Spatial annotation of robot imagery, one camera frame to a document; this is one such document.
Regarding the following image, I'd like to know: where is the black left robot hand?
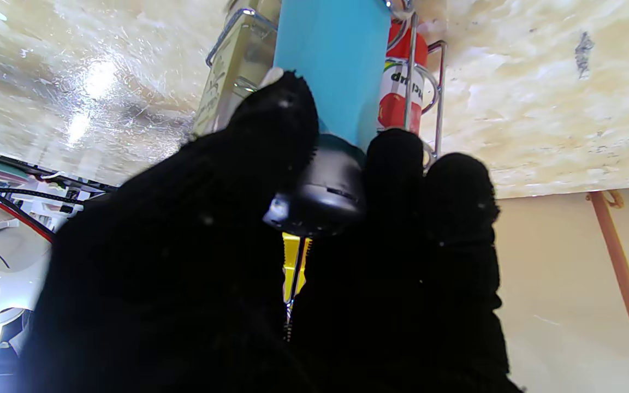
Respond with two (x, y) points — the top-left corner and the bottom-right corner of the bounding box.
(20, 71), (523, 393)

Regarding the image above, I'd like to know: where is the yellow squeeze bottle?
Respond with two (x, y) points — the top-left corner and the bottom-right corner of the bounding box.
(282, 232), (313, 303)

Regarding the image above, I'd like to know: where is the clear square glass bottle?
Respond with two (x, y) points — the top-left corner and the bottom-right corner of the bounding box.
(192, 0), (282, 140)

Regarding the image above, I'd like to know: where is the teal shaker with metal cap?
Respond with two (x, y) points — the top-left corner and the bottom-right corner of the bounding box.
(263, 0), (391, 239)

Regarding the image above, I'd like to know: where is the red squeeze bottle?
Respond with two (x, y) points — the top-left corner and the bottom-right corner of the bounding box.
(376, 19), (447, 137)

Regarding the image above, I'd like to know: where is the red and black right cable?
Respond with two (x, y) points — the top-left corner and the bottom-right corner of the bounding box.
(0, 184), (58, 245)

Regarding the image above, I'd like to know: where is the chrome wire condiment rack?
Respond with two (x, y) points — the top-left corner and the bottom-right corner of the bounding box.
(205, 0), (449, 342)

